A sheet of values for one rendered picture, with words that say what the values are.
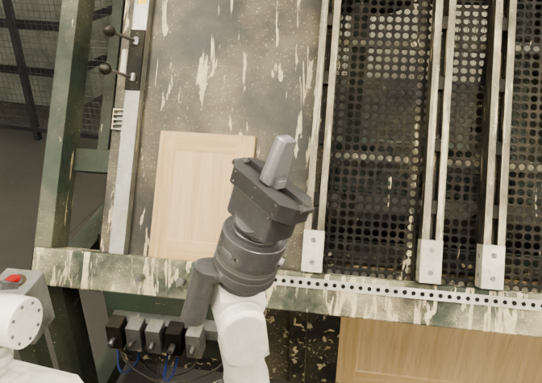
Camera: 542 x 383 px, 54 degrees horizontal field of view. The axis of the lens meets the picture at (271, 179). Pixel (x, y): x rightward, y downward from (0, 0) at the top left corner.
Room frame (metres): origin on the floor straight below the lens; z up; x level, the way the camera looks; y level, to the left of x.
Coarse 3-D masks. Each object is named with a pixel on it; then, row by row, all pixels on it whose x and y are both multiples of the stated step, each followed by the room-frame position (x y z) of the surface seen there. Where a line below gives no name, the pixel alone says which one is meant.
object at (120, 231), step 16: (144, 16) 1.78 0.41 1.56; (144, 48) 1.72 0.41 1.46; (144, 64) 1.71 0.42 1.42; (144, 80) 1.69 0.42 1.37; (128, 96) 1.64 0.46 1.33; (128, 112) 1.61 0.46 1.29; (128, 128) 1.58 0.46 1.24; (128, 144) 1.55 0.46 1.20; (128, 160) 1.52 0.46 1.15; (128, 176) 1.49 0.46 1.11; (128, 192) 1.47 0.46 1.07; (128, 208) 1.44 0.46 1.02; (112, 224) 1.42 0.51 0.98; (128, 224) 1.43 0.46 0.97; (112, 240) 1.39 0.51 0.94; (128, 240) 1.41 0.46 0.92
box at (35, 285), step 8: (8, 272) 1.24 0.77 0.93; (16, 272) 1.24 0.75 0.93; (24, 272) 1.24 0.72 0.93; (32, 272) 1.24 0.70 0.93; (40, 272) 1.24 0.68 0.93; (32, 280) 1.20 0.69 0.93; (40, 280) 1.22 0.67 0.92; (24, 288) 1.16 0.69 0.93; (32, 288) 1.18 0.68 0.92; (40, 288) 1.21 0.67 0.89; (32, 296) 1.17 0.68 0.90; (40, 296) 1.20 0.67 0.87; (48, 296) 1.23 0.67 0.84; (48, 304) 1.22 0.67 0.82; (48, 312) 1.21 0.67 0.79; (48, 320) 1.21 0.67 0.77; (40, 328) 1.16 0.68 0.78; (40, 336) 1.16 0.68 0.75
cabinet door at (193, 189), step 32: (160, 160) 1.53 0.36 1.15; (192, 160) 1.52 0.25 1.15; (224, 160) 1.51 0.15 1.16; (160, 192) 1.47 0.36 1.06; (192, 192) 1.46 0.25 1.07; (224, 192) 1.45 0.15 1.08; (160, 224) 1.42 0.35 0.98; (192, 224) 1.41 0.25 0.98; (160, 256) 1.36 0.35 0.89; (192, 256) 1.35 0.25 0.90
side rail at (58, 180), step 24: (72, 0) 1.83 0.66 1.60; (72, 24) 1.78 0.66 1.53; (72, 48) 1.74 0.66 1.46; (72, 72) 1.70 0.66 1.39; (72, 96) 1.68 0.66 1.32; (48, 120) 1.62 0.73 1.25; (72, 120) 1.65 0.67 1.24; (48, 144) 1.57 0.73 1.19; (72, 144) 1.62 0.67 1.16; (48, 168) 1.53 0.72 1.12; (72, 168) 1.59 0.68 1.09; (48, 192) 1.49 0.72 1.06; (72, 192) 1.57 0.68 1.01; (48, 216) 1.44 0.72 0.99; (48, 240) 1.40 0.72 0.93
